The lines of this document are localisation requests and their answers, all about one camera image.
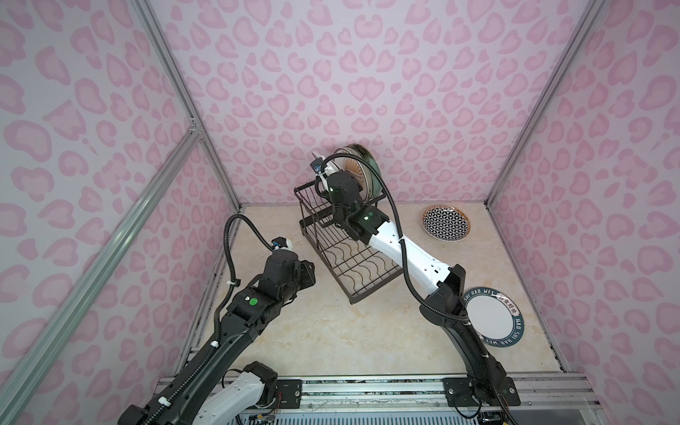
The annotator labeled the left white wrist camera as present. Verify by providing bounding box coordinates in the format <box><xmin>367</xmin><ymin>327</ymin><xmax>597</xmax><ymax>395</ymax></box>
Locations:
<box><xmin>271</xmin><ymin>237</ymin><xmax>294</xmax><ymax>251</ymax></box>

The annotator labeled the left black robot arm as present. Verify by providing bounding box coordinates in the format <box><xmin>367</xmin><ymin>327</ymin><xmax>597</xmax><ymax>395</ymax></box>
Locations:
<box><xmin>118</xmin><ymin>249</ymin><xmax>316</xmax><ymax>424</ymax></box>

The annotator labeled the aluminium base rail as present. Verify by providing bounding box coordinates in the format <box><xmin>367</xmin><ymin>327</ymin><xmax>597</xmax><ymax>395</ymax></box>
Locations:
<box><xmin>157</xmin><ymin>371</ymin><xmax>608</xmax><ymax>424</ymax></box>

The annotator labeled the right aluminium corner post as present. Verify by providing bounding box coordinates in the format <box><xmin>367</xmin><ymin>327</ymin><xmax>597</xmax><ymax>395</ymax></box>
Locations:
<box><xmin>484</xmin><ymin>0</ymin><xmax>609</xmax><ymax>210</ymax></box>

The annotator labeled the large orange sunburst plate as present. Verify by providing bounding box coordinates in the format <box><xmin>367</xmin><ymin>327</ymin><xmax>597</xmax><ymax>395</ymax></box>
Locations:
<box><xmin>334</xmin><ymin>147</ymin><xmax>373</xmax><ymax>200</ymax></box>

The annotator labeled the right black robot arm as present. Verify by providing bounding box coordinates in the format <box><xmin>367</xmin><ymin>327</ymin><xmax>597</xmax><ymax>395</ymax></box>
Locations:
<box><xmin>315</xmin><ymin>171</ymin><xmax>520</xmax><ymax>414</ymax></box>

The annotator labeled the navy geometric pattern plate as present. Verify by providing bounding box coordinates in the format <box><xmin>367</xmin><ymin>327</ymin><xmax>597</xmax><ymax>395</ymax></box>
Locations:
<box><xmin>421</xmin><ymin>205</ymin><xmax>471</xmax><ymax>242</ymax></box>

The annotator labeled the left black corrugated cable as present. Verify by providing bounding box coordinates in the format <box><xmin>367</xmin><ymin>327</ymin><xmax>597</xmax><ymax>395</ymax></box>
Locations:
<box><xmin>140</xmin><ymin>213</ymin><xmax>274</xmax><ymax>425</ymax></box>

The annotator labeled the white plate dark lettered rim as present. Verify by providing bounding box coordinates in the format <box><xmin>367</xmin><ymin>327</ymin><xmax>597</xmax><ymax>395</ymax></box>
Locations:
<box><xmin>463</xmin><ymin>287</ymin><xmax>525</xmax><ymax>348</ymax></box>

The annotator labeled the left aluminium wall frame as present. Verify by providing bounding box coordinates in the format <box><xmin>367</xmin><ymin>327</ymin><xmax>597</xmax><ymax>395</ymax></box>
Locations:
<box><xmin>1</xmin><ymin>1</ymin><xmax>238</xmax><ymax>424</ymax></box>

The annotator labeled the black wire dish rack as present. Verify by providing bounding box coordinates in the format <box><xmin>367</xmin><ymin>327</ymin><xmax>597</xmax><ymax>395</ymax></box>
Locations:
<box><xmin>293</xmin><ymin>182</ymin><xmax>402</xmax><ymax>304</ymax></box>

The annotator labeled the black corrugated cable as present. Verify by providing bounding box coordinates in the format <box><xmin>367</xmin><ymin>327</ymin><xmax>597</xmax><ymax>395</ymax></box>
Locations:
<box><xmin>140</xmin><ymin>213</ymin><xmax>274</xmax><ymax>425</ymax></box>
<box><xmin>315</xmin><ymin>151</ymin><xmax>519</xmax><ymax>425</ymax></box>

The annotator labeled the teal plate with flower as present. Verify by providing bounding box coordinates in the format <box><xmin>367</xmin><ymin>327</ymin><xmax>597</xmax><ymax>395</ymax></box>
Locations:
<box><xmin>347</xmin><ymin>143</ymin><xmax>383</xmax><ymax>198</ymax></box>

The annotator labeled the right black corrugated cable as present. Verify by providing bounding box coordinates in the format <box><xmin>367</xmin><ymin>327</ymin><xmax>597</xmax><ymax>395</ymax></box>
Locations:
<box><xmin>315</xmin><ymin>151</ymin><xmax>519</xmax><ymax>425</ymax></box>

